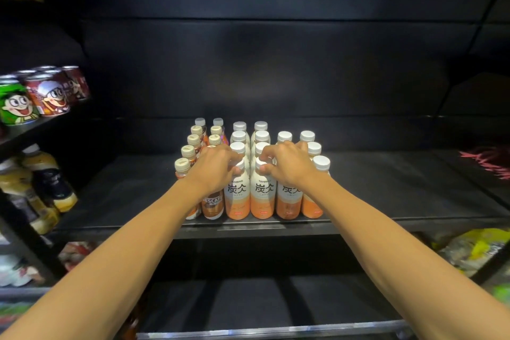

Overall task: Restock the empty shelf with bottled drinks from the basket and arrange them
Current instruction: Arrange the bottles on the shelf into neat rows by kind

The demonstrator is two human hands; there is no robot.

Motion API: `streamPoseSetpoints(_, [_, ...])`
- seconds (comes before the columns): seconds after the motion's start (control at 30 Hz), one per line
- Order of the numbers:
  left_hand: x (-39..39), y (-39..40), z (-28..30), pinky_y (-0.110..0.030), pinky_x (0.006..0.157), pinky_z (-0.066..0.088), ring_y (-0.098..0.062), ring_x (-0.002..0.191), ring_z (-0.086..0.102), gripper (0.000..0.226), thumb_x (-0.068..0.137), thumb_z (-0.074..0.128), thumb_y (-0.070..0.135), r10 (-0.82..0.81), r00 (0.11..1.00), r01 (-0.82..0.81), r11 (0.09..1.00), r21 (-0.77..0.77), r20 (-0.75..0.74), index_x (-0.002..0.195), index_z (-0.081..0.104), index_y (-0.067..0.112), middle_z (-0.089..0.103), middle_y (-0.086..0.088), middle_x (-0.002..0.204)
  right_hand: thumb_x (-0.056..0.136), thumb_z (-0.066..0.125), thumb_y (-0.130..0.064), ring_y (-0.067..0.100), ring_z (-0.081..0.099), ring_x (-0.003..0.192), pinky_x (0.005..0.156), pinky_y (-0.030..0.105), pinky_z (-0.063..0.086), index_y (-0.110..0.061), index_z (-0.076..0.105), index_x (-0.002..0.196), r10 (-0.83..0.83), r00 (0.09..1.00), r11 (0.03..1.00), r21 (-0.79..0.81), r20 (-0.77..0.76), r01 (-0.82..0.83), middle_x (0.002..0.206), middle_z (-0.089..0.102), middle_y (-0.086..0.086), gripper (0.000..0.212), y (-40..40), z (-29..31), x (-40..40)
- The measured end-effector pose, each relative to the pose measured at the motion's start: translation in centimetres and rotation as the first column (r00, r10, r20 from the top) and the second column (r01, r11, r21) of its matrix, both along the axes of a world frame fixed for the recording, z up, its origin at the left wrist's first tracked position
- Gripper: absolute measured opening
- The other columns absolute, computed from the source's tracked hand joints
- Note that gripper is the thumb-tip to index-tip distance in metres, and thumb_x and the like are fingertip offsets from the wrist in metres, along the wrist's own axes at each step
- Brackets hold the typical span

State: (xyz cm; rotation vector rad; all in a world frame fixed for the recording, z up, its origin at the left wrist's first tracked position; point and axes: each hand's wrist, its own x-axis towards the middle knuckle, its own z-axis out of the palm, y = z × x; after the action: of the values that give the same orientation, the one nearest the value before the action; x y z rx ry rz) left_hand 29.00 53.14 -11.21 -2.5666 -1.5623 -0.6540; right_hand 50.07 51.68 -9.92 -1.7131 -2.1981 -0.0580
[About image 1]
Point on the black metal drinks rack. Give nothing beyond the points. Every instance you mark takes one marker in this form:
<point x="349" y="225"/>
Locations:
<point x="24" y="134"/>

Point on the row of green drink cartons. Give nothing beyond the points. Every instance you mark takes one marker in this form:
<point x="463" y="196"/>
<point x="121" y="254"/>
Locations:
<point x="12" y="310"/>

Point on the row of red packets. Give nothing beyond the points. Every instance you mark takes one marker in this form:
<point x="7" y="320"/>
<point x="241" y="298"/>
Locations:
<point x="486" y="160"/>

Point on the black metal snack rack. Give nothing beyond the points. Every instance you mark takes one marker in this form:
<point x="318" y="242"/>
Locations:
<point x="494" y="268"/>

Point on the row of yellow green snack packs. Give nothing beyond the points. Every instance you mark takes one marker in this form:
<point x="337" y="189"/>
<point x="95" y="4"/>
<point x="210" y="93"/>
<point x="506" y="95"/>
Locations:
<point x="474" y="248"/>

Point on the person's left forearm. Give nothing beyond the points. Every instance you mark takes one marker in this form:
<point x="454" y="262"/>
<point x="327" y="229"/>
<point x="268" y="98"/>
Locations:
<point x="99" y="264"/>

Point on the group of cartoon drink cans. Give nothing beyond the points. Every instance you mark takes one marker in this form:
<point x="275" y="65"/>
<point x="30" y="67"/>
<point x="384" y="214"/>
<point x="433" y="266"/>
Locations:
<point x="48" y="92"/>

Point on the row of clear white capped bottles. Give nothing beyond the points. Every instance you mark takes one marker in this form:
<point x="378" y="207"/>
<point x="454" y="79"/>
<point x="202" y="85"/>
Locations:
<point x="16" y="272"/>

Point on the row of yellow dark label bottles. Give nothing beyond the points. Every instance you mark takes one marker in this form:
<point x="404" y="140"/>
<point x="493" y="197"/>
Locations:
<point x="52" y="188"/>

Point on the row of red white small bottles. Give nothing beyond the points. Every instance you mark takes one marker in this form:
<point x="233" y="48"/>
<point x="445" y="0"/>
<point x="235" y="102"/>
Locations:
<point x="75" y="252"/>

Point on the person's left hand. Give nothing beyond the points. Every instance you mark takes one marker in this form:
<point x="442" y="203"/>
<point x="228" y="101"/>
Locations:
<point x="215" y="170"/>

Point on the person's right forearm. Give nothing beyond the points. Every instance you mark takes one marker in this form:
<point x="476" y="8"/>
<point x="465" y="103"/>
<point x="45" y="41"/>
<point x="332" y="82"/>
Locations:
<point x="410" y="264"/>

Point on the person's right hand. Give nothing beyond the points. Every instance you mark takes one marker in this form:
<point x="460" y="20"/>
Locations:
<point x="295" y="166"/>

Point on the black shelf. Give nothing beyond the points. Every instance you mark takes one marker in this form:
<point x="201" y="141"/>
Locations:
<point x="378" y="184"/>

